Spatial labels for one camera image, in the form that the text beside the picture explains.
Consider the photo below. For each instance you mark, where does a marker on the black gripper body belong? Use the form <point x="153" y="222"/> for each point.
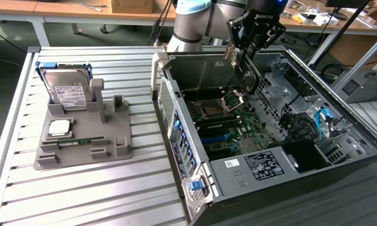
<point x="267" y="11"/>

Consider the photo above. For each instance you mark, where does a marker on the black graphics card metal bracket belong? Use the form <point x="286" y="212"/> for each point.
<point x="249" y="75"/>

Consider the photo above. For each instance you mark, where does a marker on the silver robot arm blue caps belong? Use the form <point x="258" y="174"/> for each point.
<point x="195" y="23"/>

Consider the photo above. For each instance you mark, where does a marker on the white cup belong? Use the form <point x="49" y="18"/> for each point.
<point x="291" y="3"/>

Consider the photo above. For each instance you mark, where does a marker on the white small box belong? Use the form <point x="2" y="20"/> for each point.
<point x="327" y="21"/>

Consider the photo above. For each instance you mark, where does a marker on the black tripod pole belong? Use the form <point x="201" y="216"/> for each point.
<point x="341" y="33"/>

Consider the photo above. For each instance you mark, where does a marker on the black monitor with stand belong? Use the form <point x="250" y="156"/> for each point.
<point x="339" y="15"/>

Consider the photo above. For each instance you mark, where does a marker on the metal drive cage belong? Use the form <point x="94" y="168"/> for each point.
<point x="275" y="90"/>

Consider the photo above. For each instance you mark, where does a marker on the metal socket cover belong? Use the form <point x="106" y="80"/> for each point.
<point x="234" y="101"/>

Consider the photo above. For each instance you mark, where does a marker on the CPU socket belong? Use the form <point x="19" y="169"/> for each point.
<point x="213" y="109"/>

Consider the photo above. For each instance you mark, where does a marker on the open grey PC case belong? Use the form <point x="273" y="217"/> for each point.
<point x="169" y="94"/>

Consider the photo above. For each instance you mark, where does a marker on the brown cardboard box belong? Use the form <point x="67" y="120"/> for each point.
<point x="129" y="5"/>

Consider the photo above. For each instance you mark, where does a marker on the black RAM stick in slot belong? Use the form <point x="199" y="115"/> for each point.
<point x="221" y="124"/>

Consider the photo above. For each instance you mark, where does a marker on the green motherboard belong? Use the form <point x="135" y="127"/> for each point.
<point x="255" y="127"/>

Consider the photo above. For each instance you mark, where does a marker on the black caster wheel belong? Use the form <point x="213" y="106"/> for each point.
<point x="105" y="29"/>

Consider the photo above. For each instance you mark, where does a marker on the grey chipset heatsink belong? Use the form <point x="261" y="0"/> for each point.
<point x="250" y="145"/>

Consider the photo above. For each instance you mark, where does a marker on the metal disk bay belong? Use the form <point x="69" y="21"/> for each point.
<point x="343" y="150"/>

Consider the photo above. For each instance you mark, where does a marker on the grey power supply unit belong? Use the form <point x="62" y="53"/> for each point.
<point x="239" y="169"/>

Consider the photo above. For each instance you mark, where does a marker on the hard disk in blue caddy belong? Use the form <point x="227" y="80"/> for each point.
<point x="66" y="82"/>

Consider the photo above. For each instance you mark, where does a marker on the grey parts rack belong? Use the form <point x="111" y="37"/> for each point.
<point x="85" y="128"/>

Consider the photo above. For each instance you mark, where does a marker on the blue case latch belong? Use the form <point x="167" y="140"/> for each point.
<point x="195" y="186"/>

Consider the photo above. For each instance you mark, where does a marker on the green RAM stick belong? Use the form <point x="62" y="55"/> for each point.
<point x="79" y="141"/>

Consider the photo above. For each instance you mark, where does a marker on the silver CPU chip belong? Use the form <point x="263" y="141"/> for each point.
<point x="59" y="128"/>

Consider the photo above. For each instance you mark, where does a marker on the wooden desk white legs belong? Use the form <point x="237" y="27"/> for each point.
<point x="19" y="9"/>

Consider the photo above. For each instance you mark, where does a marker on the aluminium profile frame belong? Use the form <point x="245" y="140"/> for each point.
<point x="370" y="55"/>

